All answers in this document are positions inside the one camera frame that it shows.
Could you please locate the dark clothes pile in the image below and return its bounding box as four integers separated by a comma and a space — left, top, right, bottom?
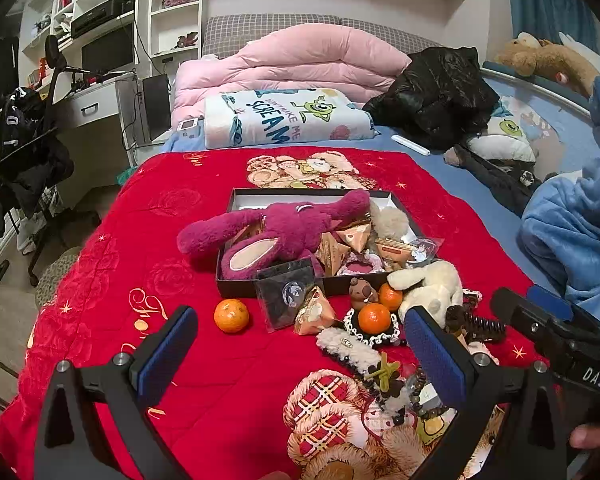
444, 142, 548, 217

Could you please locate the small orange tangerine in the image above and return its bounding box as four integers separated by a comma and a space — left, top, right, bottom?
378, 282, 404, 311
357, 303, 392, 335
214, 299, 250, 334

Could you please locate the beige fluffy hair clip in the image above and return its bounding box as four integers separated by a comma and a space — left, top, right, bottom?
370, 202, 411, 241

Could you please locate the pink duvet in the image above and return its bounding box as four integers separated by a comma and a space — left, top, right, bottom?
172, 22, 412, 128

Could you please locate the red printed blanket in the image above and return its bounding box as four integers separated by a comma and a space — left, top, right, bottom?
0, 147, 561, 480

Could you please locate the square foil badge packet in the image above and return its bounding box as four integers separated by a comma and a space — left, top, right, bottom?
255, 260, 317, 331

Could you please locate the hanging black garment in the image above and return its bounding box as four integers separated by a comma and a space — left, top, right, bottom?
0, 35, 22, 117

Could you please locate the brown capybara figurine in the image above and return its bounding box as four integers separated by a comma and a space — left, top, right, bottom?
349, 277, 379, 309

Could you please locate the white plush dog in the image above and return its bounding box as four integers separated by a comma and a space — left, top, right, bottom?
387, 260, 464, 332

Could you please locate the black shallow box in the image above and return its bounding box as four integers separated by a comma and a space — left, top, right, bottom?
215, 187, 427, 299

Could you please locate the dark bead bracelet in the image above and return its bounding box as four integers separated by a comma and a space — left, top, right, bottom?
405, 367, 432, 412

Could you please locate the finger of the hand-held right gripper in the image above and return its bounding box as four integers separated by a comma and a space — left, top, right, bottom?
490, 287, 576, 356
527, 285, 600, 333

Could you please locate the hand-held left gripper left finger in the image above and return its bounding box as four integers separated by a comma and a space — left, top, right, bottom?
34, 305, 201, 480

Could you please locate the computer monitor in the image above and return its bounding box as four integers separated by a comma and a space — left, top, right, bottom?
81, 25, 136, 77

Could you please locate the cream triangular snack packet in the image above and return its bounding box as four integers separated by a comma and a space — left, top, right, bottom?
337, 220, 374, 254

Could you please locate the clear badge packet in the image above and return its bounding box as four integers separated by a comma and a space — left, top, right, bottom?
410, 236, 444, 264

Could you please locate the olive bow hair clip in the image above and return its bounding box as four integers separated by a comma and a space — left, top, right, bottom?
364, 352, 402, 392

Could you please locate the black puffer jacket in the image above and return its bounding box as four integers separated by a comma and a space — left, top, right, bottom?
362, 47, 502, 152

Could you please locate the person's right hand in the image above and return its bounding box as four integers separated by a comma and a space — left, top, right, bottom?
570, 425, 600, 451

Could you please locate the white cartoon printed blanket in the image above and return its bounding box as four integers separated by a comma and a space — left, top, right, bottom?
204, 87, 381, 149

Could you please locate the brown teddy bear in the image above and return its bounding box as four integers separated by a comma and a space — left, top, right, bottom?
495, 32, 600, 97

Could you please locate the grey checked headboard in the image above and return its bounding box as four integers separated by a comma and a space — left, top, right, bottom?
202, 14, 443, 59

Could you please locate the brown plush hair tie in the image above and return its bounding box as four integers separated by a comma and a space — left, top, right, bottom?
445, 305, 469, 334

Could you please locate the white bookshelf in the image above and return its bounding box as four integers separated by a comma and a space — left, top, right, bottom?
19, 0, 207, 91

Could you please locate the brown flat snack packet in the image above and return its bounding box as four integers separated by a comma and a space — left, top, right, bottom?
377, 237, 417, 267

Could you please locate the black office chair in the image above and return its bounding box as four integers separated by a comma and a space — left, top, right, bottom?
0, 35, 81, 288

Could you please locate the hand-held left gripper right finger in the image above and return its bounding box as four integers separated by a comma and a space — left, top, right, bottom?
404, 305, 568, 480

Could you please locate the brown spiral hair tie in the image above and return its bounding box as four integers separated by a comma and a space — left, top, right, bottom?
462, 315, 507, 344

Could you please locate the black white scrunchie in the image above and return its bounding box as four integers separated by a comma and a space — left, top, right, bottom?
343, 307, 404, 349

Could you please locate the purple white scrunchie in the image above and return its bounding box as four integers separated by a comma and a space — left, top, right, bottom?
337, 252, 387, 277

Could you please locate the white cartoon pillow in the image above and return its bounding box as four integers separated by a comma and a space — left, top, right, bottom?
467, 102, 539, 162

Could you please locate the white slim remote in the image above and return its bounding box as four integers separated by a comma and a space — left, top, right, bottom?
395, 135, 432, 157

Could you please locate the person's blue fleece clothing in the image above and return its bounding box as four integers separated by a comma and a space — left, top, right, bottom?
520, 75, 600, 311

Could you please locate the black printer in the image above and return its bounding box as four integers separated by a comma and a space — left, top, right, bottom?
71, 0, 137, 39

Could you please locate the black computer tower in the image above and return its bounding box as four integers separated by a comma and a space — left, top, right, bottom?
142, 74, 174, 144

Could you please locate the white fluffy hair clip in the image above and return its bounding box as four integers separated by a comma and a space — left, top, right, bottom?
316, 327, 387, 374

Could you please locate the blue curtain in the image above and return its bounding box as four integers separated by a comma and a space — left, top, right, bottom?
504, 0, 583, 53

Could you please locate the yellow cartoon card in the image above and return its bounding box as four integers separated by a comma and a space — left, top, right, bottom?
417, 410, 457, 442

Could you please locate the magenta plush toy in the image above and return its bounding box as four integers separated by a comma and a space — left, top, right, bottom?
177, 190, 372, 281

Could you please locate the leopard print cushion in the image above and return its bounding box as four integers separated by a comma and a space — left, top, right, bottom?
34, 249, 82, 307

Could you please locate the small white pink device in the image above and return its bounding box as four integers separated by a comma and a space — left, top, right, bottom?
177, 117, 204, 139

